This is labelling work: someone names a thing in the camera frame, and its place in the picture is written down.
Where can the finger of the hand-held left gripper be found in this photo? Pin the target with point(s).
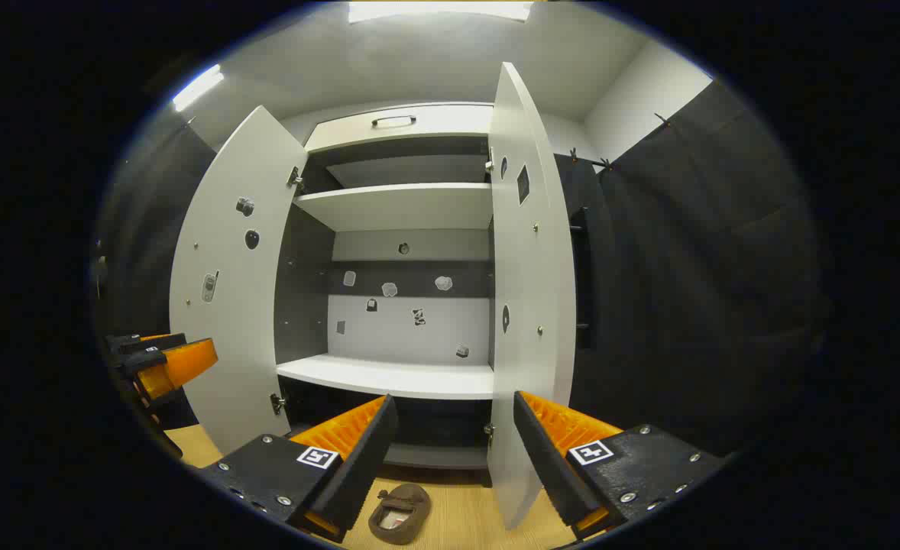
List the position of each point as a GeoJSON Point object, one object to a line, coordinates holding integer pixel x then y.
{"type": "Point", "coordinates": [152, 345]}
{"type": "Point", "coordinates": [186, 363]}

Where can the white cabinet shelf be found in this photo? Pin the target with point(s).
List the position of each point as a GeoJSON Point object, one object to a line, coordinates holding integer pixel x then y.
{"type": "Point", "coordinates": [396, 206]}
{"type": "Point", "coordinates": [389, 376]}

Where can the brown fluffy shoe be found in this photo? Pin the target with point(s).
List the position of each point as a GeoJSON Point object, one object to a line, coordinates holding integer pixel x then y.
{"type": "Point", "coordinates": [400, 508]}

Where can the large ceiling light panel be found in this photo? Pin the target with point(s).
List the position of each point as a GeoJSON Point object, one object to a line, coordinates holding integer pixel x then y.
{"type": "Point", "coordinates": [438, 11]}

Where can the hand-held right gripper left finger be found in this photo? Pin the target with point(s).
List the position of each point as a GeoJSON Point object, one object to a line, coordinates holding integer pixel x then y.
{"type": "Point", "coordinates": [366, 458]}

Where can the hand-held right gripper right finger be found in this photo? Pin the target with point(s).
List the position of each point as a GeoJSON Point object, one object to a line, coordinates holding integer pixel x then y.
{"type": "Point", "coordinates": [545, 466]}

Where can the white cabinet drawer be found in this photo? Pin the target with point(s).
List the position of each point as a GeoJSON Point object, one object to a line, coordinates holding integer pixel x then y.
{"type": "Point", "coordinates": [343, 134]}

